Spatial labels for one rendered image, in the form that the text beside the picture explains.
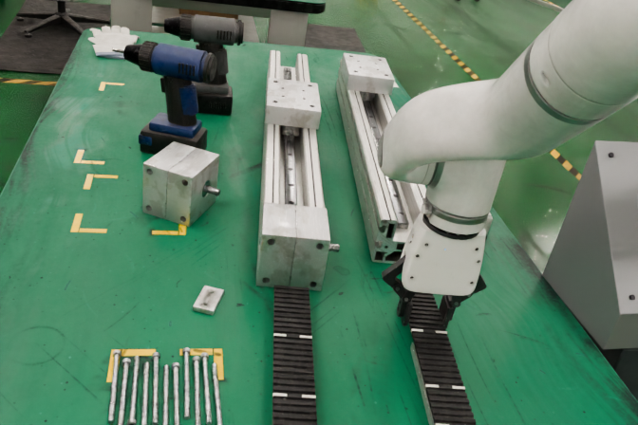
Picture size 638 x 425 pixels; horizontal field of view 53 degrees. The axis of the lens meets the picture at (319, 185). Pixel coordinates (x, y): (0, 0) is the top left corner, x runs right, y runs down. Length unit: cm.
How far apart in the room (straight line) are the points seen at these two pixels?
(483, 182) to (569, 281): 38
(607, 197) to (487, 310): 25
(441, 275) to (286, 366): 23
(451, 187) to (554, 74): 29
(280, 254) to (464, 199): 30
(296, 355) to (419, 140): 32
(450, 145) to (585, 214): 45
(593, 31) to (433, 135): 24
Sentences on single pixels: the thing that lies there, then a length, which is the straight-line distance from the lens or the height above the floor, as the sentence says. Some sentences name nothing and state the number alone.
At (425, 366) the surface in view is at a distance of 86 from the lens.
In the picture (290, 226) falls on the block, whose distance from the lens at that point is 95.
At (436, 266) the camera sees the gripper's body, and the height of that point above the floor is 92.
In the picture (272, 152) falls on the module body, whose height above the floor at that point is 86.
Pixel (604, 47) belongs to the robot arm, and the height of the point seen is 129.
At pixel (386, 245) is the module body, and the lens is 106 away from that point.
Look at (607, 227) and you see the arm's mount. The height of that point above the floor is 94.
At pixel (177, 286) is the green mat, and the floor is 78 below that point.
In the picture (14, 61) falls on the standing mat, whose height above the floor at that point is 2.
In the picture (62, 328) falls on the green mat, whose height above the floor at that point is 78.
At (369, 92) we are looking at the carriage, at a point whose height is 86.
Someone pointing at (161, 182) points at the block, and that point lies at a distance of 108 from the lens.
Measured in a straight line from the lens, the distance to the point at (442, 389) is 84.
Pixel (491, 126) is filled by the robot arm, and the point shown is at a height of 116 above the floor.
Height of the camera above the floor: 139
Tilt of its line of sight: 29 degrees down
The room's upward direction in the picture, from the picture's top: 10 degrees clockwise
